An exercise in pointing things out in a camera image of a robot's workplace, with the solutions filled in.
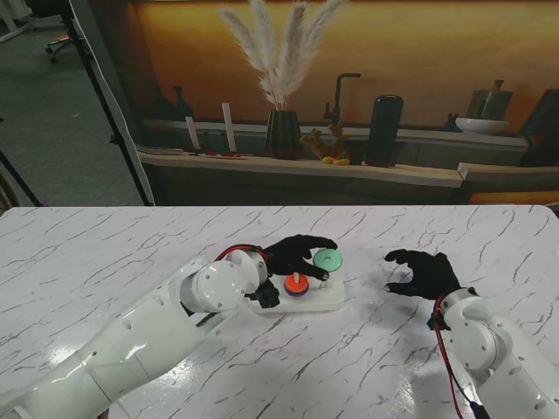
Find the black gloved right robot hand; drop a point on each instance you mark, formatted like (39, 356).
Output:
(434, 275)

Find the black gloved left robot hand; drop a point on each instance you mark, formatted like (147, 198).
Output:
(290, 257)

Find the white three-rod Hanoi tower base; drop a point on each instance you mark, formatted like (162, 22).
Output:
(323, 301)

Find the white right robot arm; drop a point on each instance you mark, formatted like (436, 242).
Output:
(480, 336)

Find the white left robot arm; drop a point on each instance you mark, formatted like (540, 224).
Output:
(131, 336)

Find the yellow orange fruit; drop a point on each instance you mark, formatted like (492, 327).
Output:
(338, 161)

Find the brown plush toy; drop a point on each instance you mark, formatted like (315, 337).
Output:
(334, 144)

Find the black ribbed vase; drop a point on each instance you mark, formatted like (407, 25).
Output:
(284, 135)

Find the wooden board with red pieces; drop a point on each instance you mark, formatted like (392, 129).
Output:
(218, 155)

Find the tall white candle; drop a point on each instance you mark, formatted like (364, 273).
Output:
(228, 126)

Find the small dark jar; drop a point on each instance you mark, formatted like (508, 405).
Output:
(452, 123)

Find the tall black cylinder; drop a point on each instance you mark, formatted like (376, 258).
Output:
(386, 126)

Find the white bowl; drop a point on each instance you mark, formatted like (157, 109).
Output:
(480, 125)

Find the short white candle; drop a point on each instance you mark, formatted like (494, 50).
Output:
(192, 133)

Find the black kitchen faucet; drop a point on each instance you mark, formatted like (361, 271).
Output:
(338, 96)

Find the dark teal box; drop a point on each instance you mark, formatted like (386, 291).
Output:
(541, 131)

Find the white pampas grass bunch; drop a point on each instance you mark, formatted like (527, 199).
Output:
(284, 65)

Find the black tripod stand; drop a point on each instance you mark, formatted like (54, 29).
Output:
(19, 178)
(112, 139)

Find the white-edged kitchen backdrop panel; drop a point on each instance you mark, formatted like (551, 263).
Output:
(109, 65)

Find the office chair with orange seat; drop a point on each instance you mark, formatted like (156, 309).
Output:
(59, 43)

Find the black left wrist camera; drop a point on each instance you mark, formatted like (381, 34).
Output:
(266, 297)

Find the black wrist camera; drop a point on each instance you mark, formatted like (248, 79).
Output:
(266, 297)
(433, 322)

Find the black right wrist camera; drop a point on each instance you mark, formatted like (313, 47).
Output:
(433, 322)

